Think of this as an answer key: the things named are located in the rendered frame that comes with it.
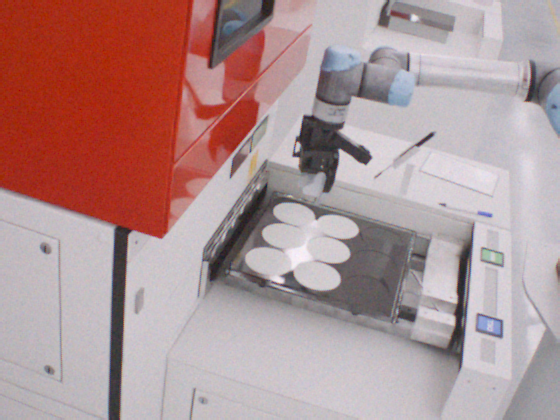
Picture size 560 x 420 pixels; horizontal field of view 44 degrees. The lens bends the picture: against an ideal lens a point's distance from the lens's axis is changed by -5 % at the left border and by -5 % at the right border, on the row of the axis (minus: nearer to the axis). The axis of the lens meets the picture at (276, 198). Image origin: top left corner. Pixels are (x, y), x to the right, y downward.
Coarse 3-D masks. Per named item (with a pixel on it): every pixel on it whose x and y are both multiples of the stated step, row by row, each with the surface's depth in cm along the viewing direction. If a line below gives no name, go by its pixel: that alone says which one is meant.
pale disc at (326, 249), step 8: (312, 240) 164; (320, 240) 165; (328, 240) 165; (336, 240) 166; (312, 248) 161; (320, 248) 162; (328, 248) 162; (336, 248) 163; (344, 248) 164; (320, 256) 159; (328, 256) 160; (336, 256) 160; (344, 256) 161
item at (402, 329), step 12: (228, 276) 157; (240, 288) 157; (252, 288) 156; (264, 288) 155; (288, 300) 155; (300, 300) 154; (324, 312) 154; (336, 312) 153; (348, 312) 152; (360, 324) 153; (372, 324) 152; (384, 324) 151; (396, 324) 150; (408, 324) 151; (408, 336) 151; (444, 348) 150
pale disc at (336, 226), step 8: (328, 216) 175; (336, 216) 175; (320, 224) 171; (328, 224) 171; (336, 224) 172; (344, 224) 173; (352, 224) 173; (328, 232) 168; (336, 232) 169; (344, 232) 169; (352, 232) 170
